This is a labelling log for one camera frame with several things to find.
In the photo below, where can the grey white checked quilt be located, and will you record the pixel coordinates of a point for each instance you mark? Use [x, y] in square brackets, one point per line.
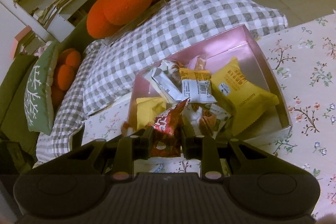
[157, 37]

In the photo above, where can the small pink plush toy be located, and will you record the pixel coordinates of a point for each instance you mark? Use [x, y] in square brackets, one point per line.
[43, 49]

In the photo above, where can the floral bed sheet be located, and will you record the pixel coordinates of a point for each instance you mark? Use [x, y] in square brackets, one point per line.
[302, 82]

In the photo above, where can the small orange plush cushion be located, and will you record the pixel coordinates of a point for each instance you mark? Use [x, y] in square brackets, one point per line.
[65, 71]

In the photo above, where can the yellow packet with blue label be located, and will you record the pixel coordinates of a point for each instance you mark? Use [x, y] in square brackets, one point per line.
[151, 111]

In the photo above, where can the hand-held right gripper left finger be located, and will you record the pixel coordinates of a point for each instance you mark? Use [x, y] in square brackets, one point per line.
[147, 142]

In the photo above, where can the orange stick snack packet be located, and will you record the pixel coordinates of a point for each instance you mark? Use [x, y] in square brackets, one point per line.
[200, 62]

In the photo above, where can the white orange barcode packet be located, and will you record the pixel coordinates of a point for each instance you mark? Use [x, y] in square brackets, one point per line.
[197, 87]

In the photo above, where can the green cushion with white branches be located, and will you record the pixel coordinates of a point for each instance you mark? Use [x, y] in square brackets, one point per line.
[38, 98]

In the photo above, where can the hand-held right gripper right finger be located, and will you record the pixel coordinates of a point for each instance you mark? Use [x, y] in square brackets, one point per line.
[187, 145]

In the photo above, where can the pink cardboard box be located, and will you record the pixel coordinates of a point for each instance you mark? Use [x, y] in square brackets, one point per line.
[223, 40]

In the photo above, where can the small red white packet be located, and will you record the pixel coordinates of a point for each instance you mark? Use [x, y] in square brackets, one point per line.
[128, 129]

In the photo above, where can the pink storage box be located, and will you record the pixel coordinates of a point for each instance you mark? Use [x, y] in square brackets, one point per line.
[19, 40]

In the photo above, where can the white nut snack packet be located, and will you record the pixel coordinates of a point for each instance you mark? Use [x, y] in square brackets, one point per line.
[207, 119]

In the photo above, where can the green sofa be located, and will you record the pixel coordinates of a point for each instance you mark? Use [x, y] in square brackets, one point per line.
[13, 87]

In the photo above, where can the large yellow snack packet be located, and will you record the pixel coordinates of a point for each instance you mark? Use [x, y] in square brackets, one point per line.
[244, 98]

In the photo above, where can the red snack packet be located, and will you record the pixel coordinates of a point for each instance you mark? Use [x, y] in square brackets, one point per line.
[168, 121]

